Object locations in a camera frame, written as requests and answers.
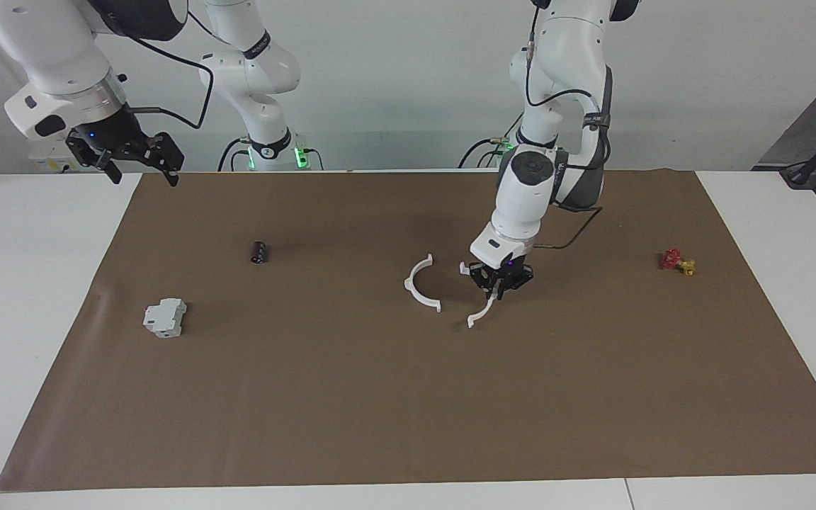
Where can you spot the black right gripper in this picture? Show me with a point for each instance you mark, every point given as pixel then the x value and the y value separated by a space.
pixel 121 145

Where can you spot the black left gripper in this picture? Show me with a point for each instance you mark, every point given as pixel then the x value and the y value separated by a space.
pixel 501 276

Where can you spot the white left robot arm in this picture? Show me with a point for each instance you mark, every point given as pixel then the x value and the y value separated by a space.
pixel 528 198

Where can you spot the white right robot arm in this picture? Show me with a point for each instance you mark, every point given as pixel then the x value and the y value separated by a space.
pixel 54 42

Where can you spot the black cylindrical capacitor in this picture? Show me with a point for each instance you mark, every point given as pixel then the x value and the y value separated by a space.
pixel 259 252

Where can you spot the white circuit breaker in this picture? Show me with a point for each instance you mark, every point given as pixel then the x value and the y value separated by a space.
pixel 165 317

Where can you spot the brown paper table mat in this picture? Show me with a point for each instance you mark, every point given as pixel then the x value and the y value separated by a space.
pixel 380 397

